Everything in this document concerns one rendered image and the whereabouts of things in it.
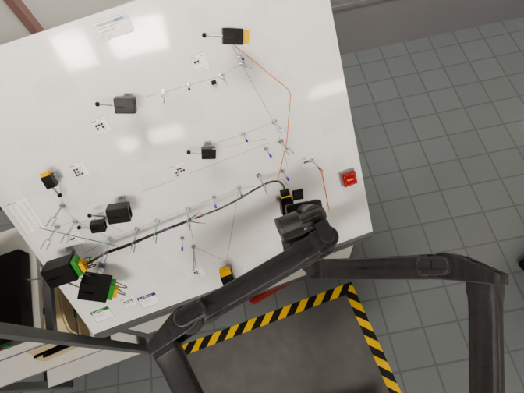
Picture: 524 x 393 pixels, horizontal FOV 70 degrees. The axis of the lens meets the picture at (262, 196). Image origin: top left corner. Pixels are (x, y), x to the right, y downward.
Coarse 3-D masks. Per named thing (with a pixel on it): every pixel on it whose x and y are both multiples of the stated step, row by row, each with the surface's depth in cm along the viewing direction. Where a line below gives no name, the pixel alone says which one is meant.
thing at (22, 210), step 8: (16, 200) 119; (24, 200) 119; (8, 208) 119; (16, 208) 120; (24, 208) 120; (32, 208) 121; (16, 216) 121; (24, 216) 121; (32, 216) 122; (24, 224) 122; (32, 224) 123; (40, 224) 123
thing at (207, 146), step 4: (208, 140) 122; (204, 144) 122; (208, 144) 123; (204, 148) 116; (208, 148) 117; (212, 148) 117; (188, 152) 117; (192, 152) 117; (196, 152) 117; (204, 152) 116; (208, 152) 117; (212, 152) 117; (204, 156) 117; (208, 156) 117; (212, 156) 117
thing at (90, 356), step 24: (0, 240) 146; (24, 240) 145; (48, 288) 138; (48, 312) 134; (0, 336) 108; (24, 336) 116; (48, 336) 127; (72, 336) 140; (120, 336) 206; (0, 360) 130; (24, 360) 165; (48, 360) 164; (72, 360) 164; (96, 360) 202; (120, 360) 201; (0, 384) 162; (24, 384) 184; (48, 384) 200; (72, 384) 220
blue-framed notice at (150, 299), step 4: (152, 292) 143; (140, 296) 143; (144, 296) 143; (148, 296) 143; (152, 296) 144; (156, 296) 144; (140, 300) 143; (144, 300) 144; (148, 300) 144; (152, 300) 144; (156, 300) 145; (140, 304) 144; (144, 304) 144; (148, 304) 145; (152, 304) 145; (144, 308) 145
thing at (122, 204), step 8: (120, 200) 124; (112, 208) 115; (120, 208) 115; (128, 208) 116; (88, 216) 117; (96, 216) 117; (104, 216) 116; (112, 216) 116; (120, 216) 116; (128, 216) 116; (112, 224) 117
